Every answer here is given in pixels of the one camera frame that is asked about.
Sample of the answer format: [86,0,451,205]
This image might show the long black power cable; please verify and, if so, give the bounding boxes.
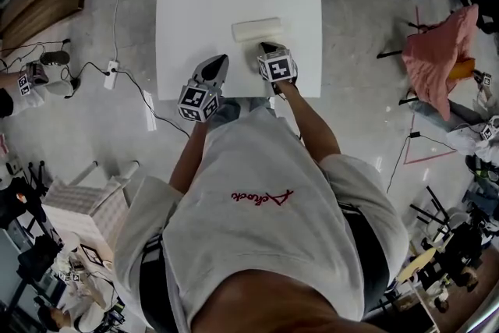
[115,69,191,137]

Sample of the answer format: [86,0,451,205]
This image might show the pink cloth on chair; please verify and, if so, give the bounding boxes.
[377,3,480,122]

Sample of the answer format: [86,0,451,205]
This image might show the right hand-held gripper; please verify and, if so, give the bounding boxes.
[256,41,300,95]

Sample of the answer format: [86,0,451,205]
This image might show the orange cushion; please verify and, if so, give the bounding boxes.
[450,57,477,80]

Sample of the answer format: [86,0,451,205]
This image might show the checkered pink box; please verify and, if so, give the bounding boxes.
[38,159,140,274]

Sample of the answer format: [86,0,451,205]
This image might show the person's right forearm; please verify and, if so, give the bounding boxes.
[278,81,342,168]

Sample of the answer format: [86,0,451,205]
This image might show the black looped power cable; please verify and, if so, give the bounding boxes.
[58,61,111,90]

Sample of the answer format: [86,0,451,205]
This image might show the person's black body harness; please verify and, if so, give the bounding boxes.
[139,202,391,333]

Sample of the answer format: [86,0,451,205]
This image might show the black frame cotton picture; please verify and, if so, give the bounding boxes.
[80,243,105,268]

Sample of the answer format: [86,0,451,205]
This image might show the person's left leg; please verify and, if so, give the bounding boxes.
[212,101,241,126]

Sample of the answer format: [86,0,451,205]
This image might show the person's left forearm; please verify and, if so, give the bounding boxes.
[168,120,210,204]

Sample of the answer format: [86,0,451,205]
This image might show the round wooden stool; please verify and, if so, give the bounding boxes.
[395,247,437,284]

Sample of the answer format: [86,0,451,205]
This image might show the black power adapter cable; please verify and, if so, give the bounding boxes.
[385,130,457,195]

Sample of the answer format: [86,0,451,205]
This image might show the cream cloth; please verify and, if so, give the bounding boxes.
[231,16,283,44]

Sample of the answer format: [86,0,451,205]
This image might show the grey chair black frame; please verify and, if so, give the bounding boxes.
[409,186,469,246]

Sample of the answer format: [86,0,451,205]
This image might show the white flower bunch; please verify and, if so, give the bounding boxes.
[54,255,73,274]

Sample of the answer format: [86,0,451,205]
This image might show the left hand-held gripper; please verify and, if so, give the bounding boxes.
[178,53,230,124]

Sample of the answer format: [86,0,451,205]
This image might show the white table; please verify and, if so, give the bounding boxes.
[154,0,323,102]

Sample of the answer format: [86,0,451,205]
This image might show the person's grey t-shirt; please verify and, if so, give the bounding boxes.
[112,107,409,333]

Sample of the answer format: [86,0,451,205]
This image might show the white power strip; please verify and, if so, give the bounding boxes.
[103,60,119,90]

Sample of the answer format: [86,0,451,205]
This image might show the person's chin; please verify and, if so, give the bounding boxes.
[190,271,383,333]

